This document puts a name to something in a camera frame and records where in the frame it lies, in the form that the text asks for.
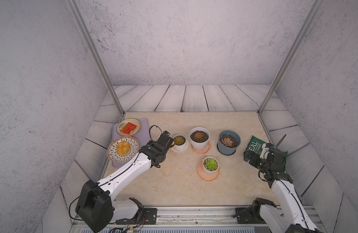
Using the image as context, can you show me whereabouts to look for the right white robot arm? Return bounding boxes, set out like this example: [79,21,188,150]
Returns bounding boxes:
[233,143,320,233]

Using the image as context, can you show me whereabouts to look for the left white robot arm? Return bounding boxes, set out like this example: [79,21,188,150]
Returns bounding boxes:
[74,131,174,233]

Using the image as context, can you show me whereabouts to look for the small white succulent pot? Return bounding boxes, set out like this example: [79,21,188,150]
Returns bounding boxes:
[173,135,187,151]

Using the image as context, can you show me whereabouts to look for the large white succulent pot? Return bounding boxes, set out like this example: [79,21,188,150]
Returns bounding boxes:
[189,127,210,150]

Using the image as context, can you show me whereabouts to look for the blue-grey succulent pot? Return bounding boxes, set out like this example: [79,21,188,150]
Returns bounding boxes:
[217,130,241,156]

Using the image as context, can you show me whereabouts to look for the white pot green succulent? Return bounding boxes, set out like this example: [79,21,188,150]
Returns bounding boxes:
[202,156,219,175]

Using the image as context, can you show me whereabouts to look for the lavender placemat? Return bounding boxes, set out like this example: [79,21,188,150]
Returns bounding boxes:
[112,117,150,155]

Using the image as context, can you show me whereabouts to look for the white saucer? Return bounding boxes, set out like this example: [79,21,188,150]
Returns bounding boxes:
[171,135,189,153]

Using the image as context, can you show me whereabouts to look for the green snack bag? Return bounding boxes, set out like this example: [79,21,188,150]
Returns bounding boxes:
[245,136,287,171]

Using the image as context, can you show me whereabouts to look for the patterned white bowl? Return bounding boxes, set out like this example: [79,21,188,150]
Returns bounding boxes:
[107,136,140,163]

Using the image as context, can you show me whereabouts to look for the yellow dumplings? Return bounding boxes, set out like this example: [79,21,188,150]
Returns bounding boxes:
[116,141,130,156]

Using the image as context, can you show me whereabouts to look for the red food sticks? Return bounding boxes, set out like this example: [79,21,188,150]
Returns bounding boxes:
[120,122,137,135]

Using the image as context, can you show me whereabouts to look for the beige plate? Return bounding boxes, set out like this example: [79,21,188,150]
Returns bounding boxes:
[116,118,141,136]

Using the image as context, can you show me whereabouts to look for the terracotta saucer front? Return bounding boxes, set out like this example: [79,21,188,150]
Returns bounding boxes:
[197,162,220,182]

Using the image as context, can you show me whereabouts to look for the terracotta saucer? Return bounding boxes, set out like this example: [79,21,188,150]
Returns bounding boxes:
[197,162,220,182]
[191,143,212,154]

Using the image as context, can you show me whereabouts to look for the terracotta saucer back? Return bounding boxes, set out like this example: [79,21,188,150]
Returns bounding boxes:
[191,143,212,154]

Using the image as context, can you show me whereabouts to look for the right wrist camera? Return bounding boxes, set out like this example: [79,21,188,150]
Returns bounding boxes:
[260,143,275,159]

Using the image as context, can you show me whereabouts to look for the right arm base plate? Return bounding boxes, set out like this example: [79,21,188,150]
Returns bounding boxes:
[233,206,254,224]

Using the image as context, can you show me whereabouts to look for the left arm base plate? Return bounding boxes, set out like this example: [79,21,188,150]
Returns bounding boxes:
[116,208,158,225]

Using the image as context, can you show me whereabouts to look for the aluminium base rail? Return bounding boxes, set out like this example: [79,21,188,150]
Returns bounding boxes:
[69,205,325,233]

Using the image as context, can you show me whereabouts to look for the left metal frame post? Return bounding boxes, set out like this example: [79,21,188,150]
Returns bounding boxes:
[66,0,125,117]

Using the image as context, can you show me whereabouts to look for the metal frame post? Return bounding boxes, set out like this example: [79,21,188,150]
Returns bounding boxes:
[66,0,125,117]
[257,0,324,116]

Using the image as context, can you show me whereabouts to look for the right metal frame post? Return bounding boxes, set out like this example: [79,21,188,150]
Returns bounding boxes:
[257,0,324,116]

